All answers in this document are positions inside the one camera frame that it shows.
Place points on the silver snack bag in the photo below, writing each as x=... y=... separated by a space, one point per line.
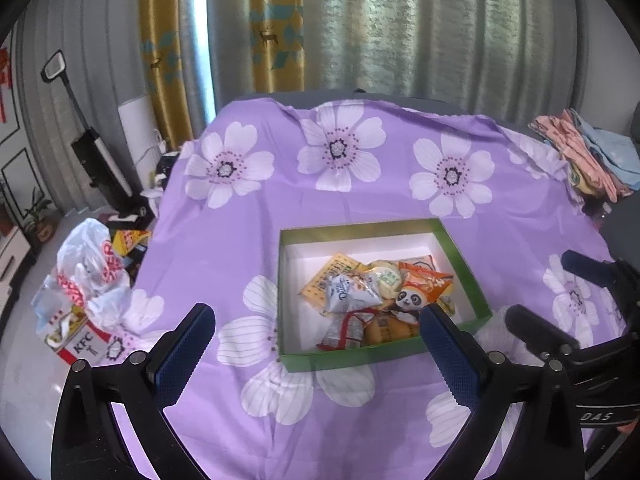
x=350 y=292

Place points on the yellow packet on floor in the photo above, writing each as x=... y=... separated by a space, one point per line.
x=129 y=240

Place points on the white box appliance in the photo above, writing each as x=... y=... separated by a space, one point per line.
x=137 y=130

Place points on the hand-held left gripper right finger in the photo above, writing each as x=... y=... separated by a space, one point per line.
x=452 y=360

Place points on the grey curtain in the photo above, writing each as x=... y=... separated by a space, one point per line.
x=425 y=25
x=100 y=50

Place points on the orange panda snack bag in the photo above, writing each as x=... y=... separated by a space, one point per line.
x=425 y=280

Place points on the white plastic bag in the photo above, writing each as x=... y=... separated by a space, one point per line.
x=85 y=255

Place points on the white low cabinet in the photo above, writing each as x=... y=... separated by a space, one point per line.
x=12 y=260

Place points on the red wall decoration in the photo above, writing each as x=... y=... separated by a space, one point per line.
x=4 y=85

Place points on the yellow cracker packet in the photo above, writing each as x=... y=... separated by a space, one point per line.
x=320 y=282

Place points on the small red white packet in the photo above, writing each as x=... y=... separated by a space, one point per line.
x=345 y=332

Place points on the pile of folded clothes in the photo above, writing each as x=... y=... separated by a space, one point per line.
x=590 y=155

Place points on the yellow patterned curtain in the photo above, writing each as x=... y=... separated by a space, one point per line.
x=275 y=35
x=170 y=60

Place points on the purple floral bed sheet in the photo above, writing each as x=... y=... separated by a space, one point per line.
x=380 y=180

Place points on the black upright vacuum cleaner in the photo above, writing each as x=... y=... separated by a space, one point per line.
x=100 y=160

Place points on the green cardboard box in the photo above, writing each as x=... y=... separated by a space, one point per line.
x=350 y=357

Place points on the potted plant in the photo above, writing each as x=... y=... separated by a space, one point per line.
x=37 y=215

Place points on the plain yellow snack packet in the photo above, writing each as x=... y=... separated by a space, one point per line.
x=390 y=330

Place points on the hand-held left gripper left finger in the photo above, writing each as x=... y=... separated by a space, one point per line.
x=180 y=360

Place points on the yellow corn snack packet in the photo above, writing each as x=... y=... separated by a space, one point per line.
x=385 y=277

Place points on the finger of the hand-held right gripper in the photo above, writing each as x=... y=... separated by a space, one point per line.
x=530 y=325
x=585 y=266

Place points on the red white paper bag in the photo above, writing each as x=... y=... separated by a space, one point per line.
x=80 y=345

